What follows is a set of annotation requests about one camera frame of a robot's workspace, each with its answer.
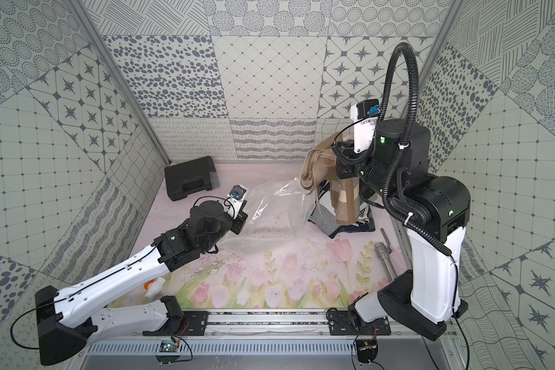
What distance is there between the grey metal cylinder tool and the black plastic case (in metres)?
0.77

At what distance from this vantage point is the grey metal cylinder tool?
849 mm

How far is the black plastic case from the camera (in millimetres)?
1059
